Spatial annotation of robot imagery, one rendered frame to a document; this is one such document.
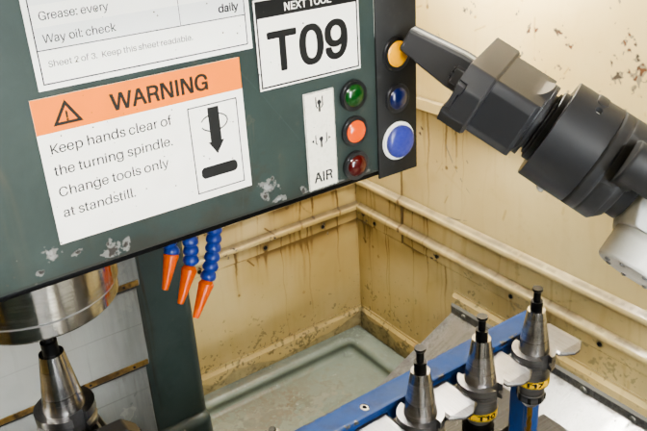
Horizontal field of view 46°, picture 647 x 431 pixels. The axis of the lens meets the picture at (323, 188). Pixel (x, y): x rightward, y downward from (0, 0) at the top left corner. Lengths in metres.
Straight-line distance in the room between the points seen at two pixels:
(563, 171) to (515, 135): 0.05
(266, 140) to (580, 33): 0.91
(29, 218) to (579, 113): 0.41
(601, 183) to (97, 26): 0.38
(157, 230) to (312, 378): 1.59
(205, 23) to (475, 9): 1.08
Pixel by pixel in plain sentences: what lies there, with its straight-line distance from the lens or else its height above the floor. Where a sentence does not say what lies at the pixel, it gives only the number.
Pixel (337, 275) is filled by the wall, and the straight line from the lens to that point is 2.15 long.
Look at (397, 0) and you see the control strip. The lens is 0.66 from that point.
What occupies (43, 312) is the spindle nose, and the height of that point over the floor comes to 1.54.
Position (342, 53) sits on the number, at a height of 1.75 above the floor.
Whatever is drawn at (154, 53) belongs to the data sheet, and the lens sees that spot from 0.55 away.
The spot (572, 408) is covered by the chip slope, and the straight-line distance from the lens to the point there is 1.69.
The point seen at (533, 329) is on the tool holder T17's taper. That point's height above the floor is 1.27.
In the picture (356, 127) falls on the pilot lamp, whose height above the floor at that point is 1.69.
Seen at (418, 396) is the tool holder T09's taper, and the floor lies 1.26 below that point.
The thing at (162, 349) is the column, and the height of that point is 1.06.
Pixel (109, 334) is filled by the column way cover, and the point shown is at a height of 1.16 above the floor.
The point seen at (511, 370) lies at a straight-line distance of 1.13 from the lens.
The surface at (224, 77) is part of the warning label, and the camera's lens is 0.57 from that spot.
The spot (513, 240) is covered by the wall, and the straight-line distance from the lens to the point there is 1.68.
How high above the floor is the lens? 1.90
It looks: 24 degrees down
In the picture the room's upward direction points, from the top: 3 degrees counter-clockwise
